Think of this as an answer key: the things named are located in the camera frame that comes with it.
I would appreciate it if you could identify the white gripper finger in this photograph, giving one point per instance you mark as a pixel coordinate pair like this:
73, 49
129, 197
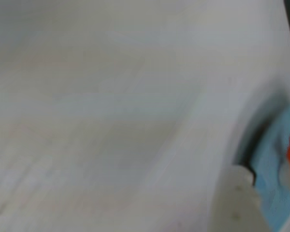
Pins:
234, 207

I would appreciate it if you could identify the blue round dish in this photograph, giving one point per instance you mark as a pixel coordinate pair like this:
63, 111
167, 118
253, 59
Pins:
268, 183

